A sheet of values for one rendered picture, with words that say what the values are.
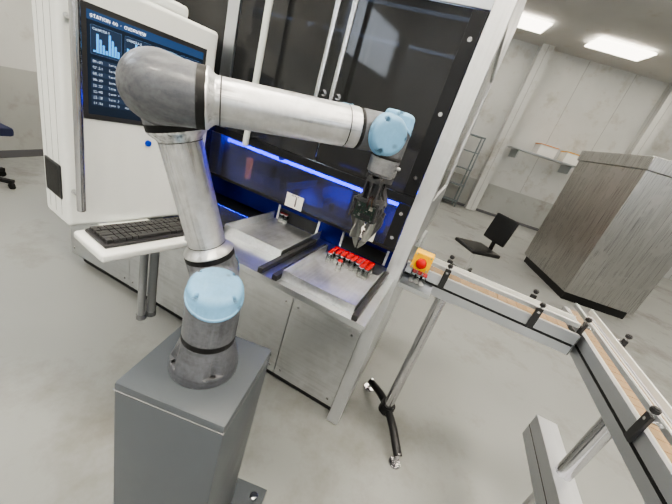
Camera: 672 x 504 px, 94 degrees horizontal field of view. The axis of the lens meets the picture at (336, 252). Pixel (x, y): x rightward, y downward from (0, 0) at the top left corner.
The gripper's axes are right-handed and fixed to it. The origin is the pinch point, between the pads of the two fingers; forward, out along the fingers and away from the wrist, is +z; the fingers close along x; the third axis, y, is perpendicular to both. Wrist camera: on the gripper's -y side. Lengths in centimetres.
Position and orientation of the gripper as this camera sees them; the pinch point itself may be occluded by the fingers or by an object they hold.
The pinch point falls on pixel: (358, 242)
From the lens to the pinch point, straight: 89.4
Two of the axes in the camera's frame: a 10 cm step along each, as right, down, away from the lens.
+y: -3.8, 2.7, -8.8
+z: -2.8, 8.8, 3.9
